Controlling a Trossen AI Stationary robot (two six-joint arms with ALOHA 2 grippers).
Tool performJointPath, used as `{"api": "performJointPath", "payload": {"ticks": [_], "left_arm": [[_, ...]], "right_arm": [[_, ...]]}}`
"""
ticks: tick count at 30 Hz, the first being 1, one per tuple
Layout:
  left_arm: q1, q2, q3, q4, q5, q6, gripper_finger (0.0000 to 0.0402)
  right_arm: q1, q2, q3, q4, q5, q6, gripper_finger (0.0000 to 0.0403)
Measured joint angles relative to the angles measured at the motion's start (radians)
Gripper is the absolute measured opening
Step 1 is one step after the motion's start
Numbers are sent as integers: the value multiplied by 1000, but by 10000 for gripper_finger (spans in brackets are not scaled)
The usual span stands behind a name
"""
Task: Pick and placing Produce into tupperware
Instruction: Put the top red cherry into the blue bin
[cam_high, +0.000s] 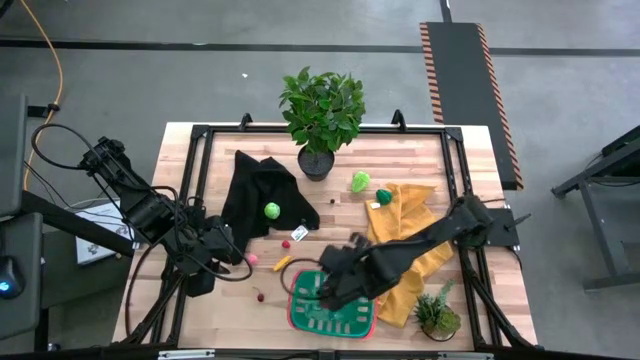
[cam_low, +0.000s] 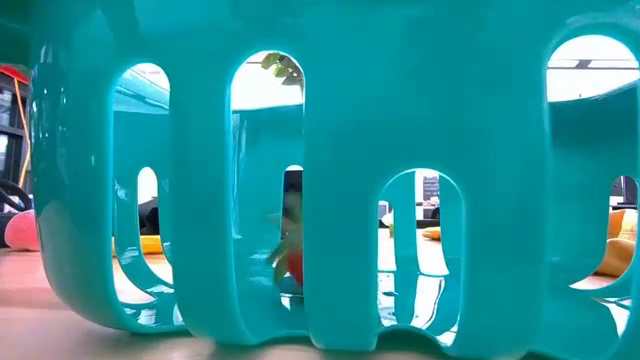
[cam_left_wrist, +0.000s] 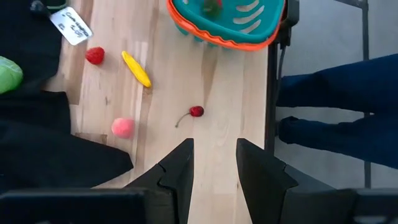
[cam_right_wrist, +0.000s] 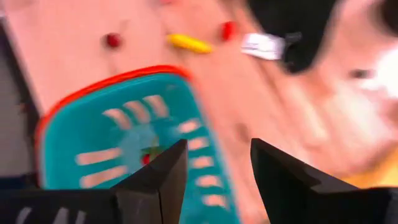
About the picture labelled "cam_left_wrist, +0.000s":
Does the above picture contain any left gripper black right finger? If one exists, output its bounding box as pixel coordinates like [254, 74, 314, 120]
[236, 138, 357, 224]

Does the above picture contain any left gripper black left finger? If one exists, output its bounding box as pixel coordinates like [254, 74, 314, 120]
[124, 138, 195, 224]

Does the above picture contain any red toy cherry with stem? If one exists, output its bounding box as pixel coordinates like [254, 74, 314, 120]
[175, 105, 205, 128]

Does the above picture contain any pink toy peach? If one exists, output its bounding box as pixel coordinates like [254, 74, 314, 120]
[111, 117, 136, 140]

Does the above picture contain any small red toy berry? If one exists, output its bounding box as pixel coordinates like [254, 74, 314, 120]
[85, 46, 106, 65]

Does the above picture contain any teal basket with orange rim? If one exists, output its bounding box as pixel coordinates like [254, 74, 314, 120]
[166, 0, 286, 52]

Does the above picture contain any round green toy cabbage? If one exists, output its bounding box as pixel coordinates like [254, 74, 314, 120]
[0, 55, 24, 95]

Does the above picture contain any person's leg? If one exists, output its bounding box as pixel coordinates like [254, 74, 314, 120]
[277, 113, 398, 170]
[275, 53, 398, 114]

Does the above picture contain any yellow toy banana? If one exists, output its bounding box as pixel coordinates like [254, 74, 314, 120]
[121, 50, 152, 88]

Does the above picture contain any black cloth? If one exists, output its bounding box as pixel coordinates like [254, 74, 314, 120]
[0, 0, 134, 194]

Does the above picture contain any white handwritten paper tag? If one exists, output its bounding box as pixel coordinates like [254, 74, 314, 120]
[49, 6, 94, 47]

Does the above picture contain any dark round tag fastener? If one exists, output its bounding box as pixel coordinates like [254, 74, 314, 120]
[30, 0, 50, 16]

